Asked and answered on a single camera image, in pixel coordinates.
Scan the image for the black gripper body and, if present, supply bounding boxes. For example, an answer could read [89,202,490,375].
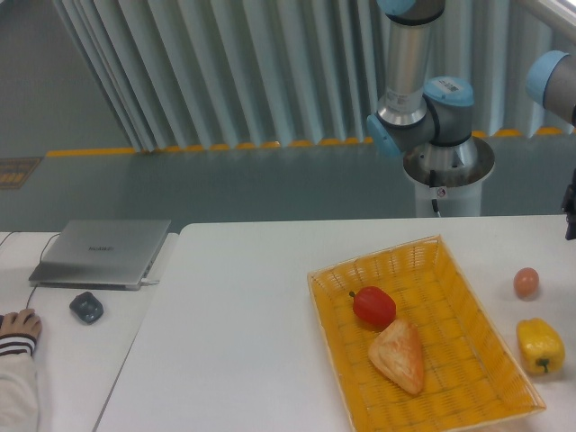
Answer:
[561,170,576,223]

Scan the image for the red bell pepper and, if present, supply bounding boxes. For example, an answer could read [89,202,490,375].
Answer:
[348,286,397,329]

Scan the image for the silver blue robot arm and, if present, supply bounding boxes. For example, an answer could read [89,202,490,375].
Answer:
[366,1,495,217]

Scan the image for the white sleeved forearm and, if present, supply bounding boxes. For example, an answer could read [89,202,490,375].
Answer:
[1,334,40,431]

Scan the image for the yellow wicker basket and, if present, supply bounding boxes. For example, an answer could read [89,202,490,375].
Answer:
[308,236,546,431]

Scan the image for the person's hand on mouse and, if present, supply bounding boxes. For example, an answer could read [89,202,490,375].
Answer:
[1,309,42,349]

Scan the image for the brown egg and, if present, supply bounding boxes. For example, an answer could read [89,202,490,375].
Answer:
[513,267,539,299]

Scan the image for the yellow bell pepper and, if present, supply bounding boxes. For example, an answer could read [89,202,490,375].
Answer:
[516,318,565,375]

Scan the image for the triangular puff pastry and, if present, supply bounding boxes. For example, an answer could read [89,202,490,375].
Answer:
[368,319,424,395]

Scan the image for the folding partition screen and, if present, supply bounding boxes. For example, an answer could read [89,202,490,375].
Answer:
[56,1,575,152]

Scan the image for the silver closed laptop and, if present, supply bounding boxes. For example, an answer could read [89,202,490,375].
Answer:
[29,220,170,291]

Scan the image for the black pedestal cable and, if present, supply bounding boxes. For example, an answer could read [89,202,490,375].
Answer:
[428,169,442,219]

